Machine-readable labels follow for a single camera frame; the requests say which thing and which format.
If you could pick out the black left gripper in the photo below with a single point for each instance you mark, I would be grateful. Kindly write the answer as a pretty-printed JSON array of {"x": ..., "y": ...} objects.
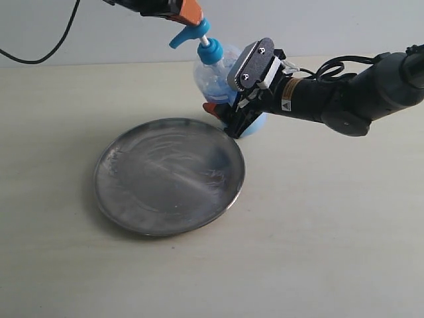
[{"x": 188, "y": 12}]

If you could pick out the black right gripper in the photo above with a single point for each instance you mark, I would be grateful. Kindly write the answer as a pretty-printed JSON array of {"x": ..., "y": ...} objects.
[{"x": 245, "y": 114}]

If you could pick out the blue lotion pump bottle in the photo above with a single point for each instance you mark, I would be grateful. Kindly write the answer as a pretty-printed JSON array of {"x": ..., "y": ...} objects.
[{"x": 213, "y": 64}]

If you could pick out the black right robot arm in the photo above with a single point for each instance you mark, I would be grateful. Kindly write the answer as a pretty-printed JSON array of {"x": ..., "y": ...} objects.
[{"x": 346, "y": 93}]

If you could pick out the round steel plate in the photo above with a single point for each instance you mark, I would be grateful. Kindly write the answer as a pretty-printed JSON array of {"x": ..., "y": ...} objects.
[{"x": 168, "y": 176}]

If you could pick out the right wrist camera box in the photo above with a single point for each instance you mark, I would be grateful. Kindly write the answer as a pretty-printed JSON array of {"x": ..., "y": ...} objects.
[{"x": 251, "y": 65}]

